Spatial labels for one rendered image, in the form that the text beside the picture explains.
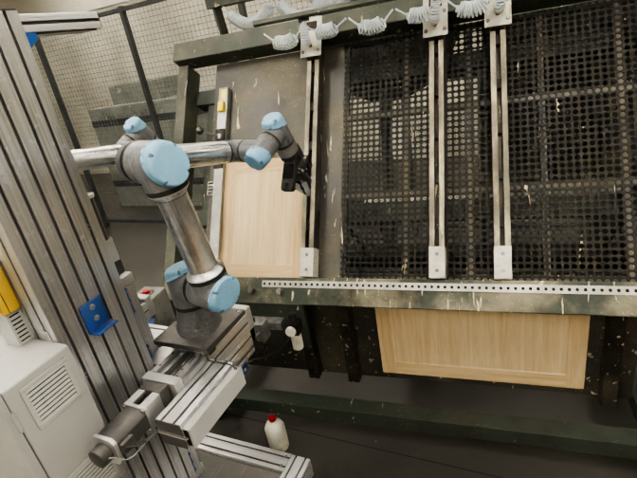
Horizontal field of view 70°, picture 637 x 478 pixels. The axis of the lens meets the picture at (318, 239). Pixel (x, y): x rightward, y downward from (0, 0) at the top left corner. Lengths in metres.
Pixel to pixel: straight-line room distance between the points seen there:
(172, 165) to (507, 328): 1.59
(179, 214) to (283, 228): 0.91
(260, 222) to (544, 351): 1.40
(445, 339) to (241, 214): 1.13
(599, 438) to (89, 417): 1.91
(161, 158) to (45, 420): 0.71
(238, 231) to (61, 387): 1.13
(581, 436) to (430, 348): 0.69
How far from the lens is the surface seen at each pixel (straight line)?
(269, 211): 2.16
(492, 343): 2.26
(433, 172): 1.92
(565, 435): 2.32
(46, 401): 1.39
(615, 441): 2.35
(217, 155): 1.51
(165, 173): 1.21
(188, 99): 2.57
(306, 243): 2.01
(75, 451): 1.49
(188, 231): 1.30
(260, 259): 2.14
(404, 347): 2.33
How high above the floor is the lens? 1.85
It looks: 24 degrees down
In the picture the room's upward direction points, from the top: 10 degrees counter-clockwise
